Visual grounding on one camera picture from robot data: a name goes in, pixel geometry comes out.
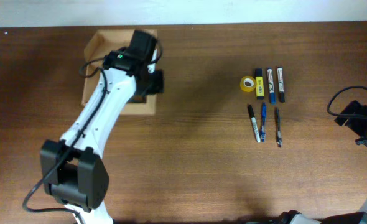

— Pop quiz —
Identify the black permanent marker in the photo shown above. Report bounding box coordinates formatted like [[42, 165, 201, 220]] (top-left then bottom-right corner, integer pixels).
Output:
[[248, 104, 261, 143]]

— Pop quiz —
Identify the yellow tape roll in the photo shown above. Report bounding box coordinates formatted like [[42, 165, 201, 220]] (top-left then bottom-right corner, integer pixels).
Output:
[[239, 76, 256, 92]]

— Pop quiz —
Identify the blue pen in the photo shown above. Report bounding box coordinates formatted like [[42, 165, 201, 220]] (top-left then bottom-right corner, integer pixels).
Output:
[[259, 102, 266, 142]]

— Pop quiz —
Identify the yellow highlighter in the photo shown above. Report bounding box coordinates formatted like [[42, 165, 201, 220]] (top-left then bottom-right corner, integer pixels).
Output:
[[254, 68, 264, 100]]

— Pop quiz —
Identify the black pen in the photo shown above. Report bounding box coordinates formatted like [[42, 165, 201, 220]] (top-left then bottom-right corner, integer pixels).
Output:
[[275, 107, 282, 147]]

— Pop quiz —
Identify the blue whiteboard marker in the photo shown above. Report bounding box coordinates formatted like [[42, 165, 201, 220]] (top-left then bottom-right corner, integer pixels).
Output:
[[267, 68, 276, 105]]

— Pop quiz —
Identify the black whiteboard marker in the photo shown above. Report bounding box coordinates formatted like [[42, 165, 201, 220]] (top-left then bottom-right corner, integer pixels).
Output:
[[277, 67, 286, 103]]

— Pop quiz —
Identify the cardboard box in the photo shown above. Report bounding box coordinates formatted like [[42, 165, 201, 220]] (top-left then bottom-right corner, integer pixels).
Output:
[[81, 29, 156, 116]]

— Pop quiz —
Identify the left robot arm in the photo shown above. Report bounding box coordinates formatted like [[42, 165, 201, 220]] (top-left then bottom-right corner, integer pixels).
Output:
[[22, 29, 164, 223]]

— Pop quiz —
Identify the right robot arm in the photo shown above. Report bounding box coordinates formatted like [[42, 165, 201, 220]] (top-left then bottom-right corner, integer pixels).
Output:
[[275, 101, 367, 224]]

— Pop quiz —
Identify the left black cable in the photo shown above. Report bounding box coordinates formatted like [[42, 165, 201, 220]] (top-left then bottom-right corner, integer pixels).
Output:
[[22, 37, 164, 224]]

